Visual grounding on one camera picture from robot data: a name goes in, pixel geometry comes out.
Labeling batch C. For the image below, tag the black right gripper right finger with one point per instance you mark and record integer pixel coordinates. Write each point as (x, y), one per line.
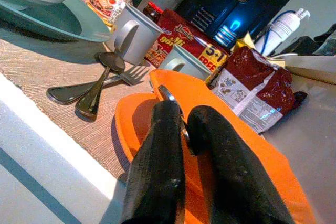
(231, 161)

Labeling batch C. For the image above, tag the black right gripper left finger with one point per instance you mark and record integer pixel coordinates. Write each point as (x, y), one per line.
(160, 155)

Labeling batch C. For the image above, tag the silver metal cutlery piece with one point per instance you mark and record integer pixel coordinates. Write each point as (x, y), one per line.
(168, 95)

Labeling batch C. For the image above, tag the orange plate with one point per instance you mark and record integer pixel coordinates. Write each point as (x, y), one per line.
(126, 119)

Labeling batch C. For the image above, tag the dark red snack bag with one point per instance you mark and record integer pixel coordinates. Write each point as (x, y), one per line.
(257, 85)

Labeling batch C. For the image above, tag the grey mug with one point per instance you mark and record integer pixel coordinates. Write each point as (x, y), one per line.
(131, 35)
(183, 64)

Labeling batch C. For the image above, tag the silver metal spoon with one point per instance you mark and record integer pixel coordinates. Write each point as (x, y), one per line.
(105, 77)

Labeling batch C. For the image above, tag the silver metal fork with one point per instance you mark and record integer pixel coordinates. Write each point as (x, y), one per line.
(78, 90)

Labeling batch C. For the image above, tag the red noodle multipack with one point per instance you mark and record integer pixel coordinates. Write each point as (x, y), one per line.
(183, 37)

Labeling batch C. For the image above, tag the beige woven placemat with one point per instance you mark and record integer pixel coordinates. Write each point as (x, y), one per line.
(52, 77)

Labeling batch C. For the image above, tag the dark sauce bottle red cap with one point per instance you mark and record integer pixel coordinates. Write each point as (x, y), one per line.
(152, 12)

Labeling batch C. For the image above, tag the white water filter cartridge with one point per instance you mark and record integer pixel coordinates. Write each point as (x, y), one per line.
(283, 27)

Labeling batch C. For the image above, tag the black appliance with blue light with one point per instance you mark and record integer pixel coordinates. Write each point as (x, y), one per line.
(231, 6)

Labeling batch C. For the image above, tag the teal plate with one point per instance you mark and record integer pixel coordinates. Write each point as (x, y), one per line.
(52, 19)

